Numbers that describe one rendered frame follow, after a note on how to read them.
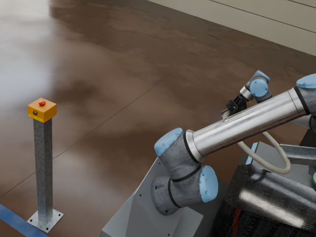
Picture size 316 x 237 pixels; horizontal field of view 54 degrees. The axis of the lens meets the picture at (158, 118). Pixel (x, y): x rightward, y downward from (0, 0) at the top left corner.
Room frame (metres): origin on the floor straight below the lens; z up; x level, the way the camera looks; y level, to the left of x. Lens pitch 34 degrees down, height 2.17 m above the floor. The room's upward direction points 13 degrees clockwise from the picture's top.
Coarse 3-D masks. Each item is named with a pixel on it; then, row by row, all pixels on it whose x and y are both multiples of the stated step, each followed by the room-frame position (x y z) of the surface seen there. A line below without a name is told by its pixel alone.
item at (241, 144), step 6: (228, 114) 1.58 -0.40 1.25; (264, 132) 1.69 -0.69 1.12; (270, 138) 1.66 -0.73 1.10; (240, 144) 1.32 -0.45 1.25; (276, 144) 1.62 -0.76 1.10; (246, 150) 1.30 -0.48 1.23; (282, 150) 1.57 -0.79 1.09; (252, 156) 1.28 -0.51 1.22; (258, 156) 1.28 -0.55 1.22; (282, 156) 1.53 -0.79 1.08; (258, 162) 1.27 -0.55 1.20; (264, 162) 1.27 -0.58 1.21; (288, 162) 1.45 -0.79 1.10; (270, 168) 1.26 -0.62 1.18; (276, 168) 1.28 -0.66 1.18; (288, 168) 1.36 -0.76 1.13
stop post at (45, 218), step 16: (32, 112) 1.46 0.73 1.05; (48, 112) 1.48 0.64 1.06; (48, 128) 1.51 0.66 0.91; (48, 144) 1.50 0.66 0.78; (48, 160) 1.50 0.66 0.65; (48, 176) 1.50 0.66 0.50; (48, 192) 1.49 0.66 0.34; (48, 208) 1.49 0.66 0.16; (32, 224) 1.43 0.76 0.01; (48, 224) 1.46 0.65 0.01
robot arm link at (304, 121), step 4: (272, 96) 1.53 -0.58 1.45; (264, 100) 1.51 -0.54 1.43; (304, 116) 1.15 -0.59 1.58; (308, 116) 1.12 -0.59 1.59; (292, 120) 1.22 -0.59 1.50; (296, 120) 1.19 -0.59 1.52; (300, 120) 1.16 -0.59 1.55; (304, 120) 1.13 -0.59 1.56; (308, 120) 1.11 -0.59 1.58; (312, 120) 1.06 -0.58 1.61; (296, 124) 1.21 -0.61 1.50; (300, 124) 1.16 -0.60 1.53; (304, 124) 1.13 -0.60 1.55; (308, 124) 1.08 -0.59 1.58; (312, 124) 1.05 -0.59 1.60; (308, 128) 1.13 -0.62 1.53; (312, 128) 1.05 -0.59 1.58; (312, 132) 1.07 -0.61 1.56
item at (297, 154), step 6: (282, 144) 1.61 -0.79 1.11; (288, 150) 1.62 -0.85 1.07; (294, 150) 1.63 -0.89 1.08; (300, 150) 1.64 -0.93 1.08; (306, 150) 1.64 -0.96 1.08; (312, 150) 1.65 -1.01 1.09; (288, 156) 1.50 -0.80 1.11; (294, 156) 1.58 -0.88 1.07; (300, 156) 1.59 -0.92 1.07; (306, 156) 1.61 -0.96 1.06; (312, 156) 1.63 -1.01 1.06; (294, 162) 1.51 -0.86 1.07; (300, 162) 1.51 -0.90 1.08; (306, 162) 1.52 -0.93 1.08; (312, 162) 1.53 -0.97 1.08
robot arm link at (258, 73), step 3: (255, 72) 1.69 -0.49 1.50; (258, 72) 1.67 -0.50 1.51; (261, 72) 1.66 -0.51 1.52; (255, 75) 1.67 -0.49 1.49; (258, 75) 1.66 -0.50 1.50; (261, 75) 1.65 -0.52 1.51; (264, 75) 1.65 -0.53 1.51; (252, 78) 1.65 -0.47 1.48; (267, 78) 1.64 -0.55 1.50; (249, 81) 1.67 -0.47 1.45; (267, 81) 1.65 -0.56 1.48; (246, 84) 1.68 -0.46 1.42; (249, 84) 1.66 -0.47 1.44; (246, 87) 1.66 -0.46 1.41; (249, 87) 1.65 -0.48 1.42; (249, 90) 1.64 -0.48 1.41
